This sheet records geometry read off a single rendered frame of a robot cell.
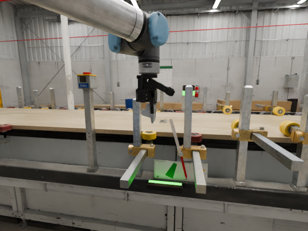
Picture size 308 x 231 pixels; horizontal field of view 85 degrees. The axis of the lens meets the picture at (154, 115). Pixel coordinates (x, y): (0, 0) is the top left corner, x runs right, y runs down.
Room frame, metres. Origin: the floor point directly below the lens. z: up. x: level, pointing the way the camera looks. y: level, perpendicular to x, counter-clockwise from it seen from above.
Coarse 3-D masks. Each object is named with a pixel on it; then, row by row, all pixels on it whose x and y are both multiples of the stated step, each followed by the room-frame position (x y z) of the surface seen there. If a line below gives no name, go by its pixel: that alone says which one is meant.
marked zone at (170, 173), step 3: (171, 165) 0.78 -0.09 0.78; (174, 165) 0.77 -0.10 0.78; (171, 168) 0.78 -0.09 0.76; (174, 168) 0.77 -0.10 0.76; (168, 171) 0.78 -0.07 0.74; (171, 171) 0.78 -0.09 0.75; (174, 171) 0.77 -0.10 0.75; (165, 174) 0.78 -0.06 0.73; (168, 174) 0.78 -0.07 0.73; (171, 174) 0.78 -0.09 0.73; (171, 177) 0.78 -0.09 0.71
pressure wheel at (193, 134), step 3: (192, 132) 0.91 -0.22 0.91; (195, 132) 0.91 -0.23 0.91; (192, 135) 0.86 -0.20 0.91; (195, 135) 0.87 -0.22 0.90; (198, 135) 0.86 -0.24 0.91; (201, 135) 0.86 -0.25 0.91; (192, 138) 0.85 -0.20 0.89; (195, 138) 0.84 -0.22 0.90; (198, 138) 0.85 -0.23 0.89; (201, 138) 0.86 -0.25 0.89; (192, 141) 0.85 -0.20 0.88; (195, 141) 0.84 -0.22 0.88; (198, 141) 0.85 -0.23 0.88
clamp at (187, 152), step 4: (180, 148) 0.78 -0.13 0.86; (184, 148) 0.77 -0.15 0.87; (188, 148) 0.76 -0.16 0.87; (192, 148) 0.76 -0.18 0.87; (196, 148) 0.76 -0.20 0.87; (200, 148) 0.76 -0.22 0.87; (204, 148) 0.76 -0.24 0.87; (184, 152) 0.77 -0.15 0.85; (188, 152) 0.76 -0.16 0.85; (200, 152) 0.75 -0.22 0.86; (204, 152) 0.75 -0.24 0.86; (184, 156) 0.77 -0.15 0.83; (188, 156) 0.76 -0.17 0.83; (200, 156) 0.75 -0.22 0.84; (204, 156) 0.75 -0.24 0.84
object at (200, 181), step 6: (192, 144) 0.85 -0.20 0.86; (192, 156) 0.71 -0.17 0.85; (198, 156) 0.69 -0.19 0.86; (192, 162) 0.70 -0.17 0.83; (198, 162) 0.63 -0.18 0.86; (198, 168) 0.58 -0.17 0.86; (198, 174) 0.54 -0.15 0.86; (198, 180) 0.50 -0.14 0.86; (204, 180) 0.50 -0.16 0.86; (198, 186) 0.48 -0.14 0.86; (204, 186) 0.48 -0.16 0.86; (198, 192) 0.48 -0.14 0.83; (204, 192) 0.48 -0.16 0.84
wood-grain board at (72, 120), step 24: (0, 120) 1.31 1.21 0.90; (24, 120) 1.31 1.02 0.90; (48, 120) 1.31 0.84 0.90; (72, 120) 1.31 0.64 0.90; (96, 120) 1.31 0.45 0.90; (120, 120) 1.31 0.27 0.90; (144, 120) 1.31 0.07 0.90; (168, 120) 1.31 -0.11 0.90; (192, 120) 1.31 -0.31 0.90; (216, 120) 1.31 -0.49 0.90; (264, 120) 1.31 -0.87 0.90; (288, 120) 1.31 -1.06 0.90
